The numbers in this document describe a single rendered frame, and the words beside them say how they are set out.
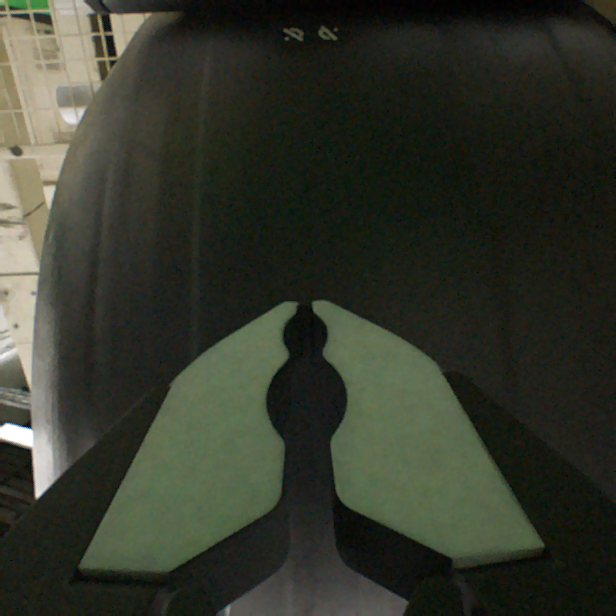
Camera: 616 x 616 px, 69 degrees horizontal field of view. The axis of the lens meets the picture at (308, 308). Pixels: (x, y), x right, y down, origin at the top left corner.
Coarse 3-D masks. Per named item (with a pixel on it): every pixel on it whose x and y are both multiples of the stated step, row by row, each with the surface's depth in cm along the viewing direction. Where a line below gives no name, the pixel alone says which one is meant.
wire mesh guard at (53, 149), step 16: (32, 16) 60; (144, 16) 60; (80, 32) 61; (112, 32) 61; (128, 32) 61; (16, 48) 62; (0, 64) 62; (64, 64) 62; (0, 112) 65; (16, 128) 65; (0, 144) 66; (32, 144) 66; (48, 144) 66; (64, 144) 66
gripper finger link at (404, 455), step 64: (320, 320) 11; (384, 384) 9; (448, 384) 9; (384, 448) 8; (448, 448) 7; (384, 512) 6; (448, 512) 6; (512, 512) 6; (384, 576) 7; (448, 576) 6
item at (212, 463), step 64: (256, 320) 11; (192, 384) 9; (256, 384) 9; (192, 448) 8; (256, 448) 8; (128, 512) 7; (192, 512) 7; (256, 512) 7; (128, 576) 6; (192, 576) 6; (256, 576) 7
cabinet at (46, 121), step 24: (0, 24) 357; (24, 24) 364; (48, 24) 385; (24, 48) 366; (48, 48) 385; (48, 72) 387; (24, 96) 374; (48, 96) 389; (48, 120) 392; (48, 168) 396
